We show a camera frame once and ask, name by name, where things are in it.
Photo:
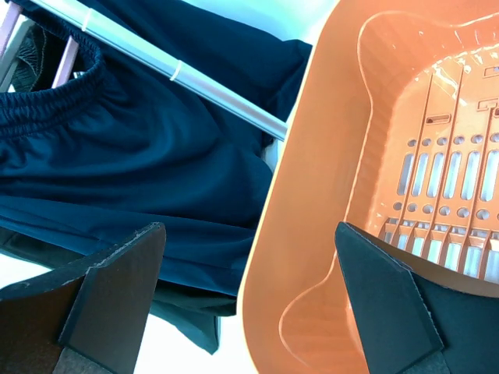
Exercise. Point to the orange plastic laundry basket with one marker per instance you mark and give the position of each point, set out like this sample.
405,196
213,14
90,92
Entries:
395,133

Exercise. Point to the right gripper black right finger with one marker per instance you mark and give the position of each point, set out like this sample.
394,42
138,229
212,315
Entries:
414,316

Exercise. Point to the navy blue shorts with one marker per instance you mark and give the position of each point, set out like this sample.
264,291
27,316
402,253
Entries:
120,146

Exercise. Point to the black shorts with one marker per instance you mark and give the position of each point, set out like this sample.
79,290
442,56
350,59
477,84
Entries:
30,73

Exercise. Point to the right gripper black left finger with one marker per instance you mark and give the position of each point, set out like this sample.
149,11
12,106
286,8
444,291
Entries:
84,317

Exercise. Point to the metal clothes rack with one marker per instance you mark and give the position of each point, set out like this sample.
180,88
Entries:
105,30

